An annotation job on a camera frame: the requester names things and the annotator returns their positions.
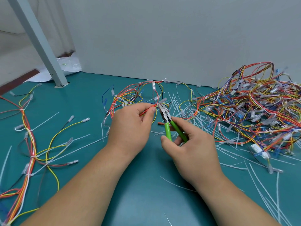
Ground green handled cutting pliers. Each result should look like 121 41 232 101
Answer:
158 102 188 143

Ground grey metal post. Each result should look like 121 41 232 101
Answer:
6 0 69 88

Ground long orange yellow wire harness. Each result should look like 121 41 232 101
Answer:
0 83 91 226

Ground clear plastic bag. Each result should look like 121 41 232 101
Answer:
56 52 82 75

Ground person's left forearm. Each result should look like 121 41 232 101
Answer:
21 143 132 226

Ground scattered white cable tie offcuts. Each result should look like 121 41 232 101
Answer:
0 91 301 226

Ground small multicolour wire harness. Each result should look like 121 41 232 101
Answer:
102 79 170 137

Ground person's left hand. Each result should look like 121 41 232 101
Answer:
106 102 157 158

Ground person's right hand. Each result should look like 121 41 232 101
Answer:
161 116 224 189

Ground person's right forearm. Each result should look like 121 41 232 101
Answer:
195 172 281 226

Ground pile of multicolour wire harnesses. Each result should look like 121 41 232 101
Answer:
179 62 301 174

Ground white paper sheet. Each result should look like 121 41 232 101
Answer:
24 68 83 83

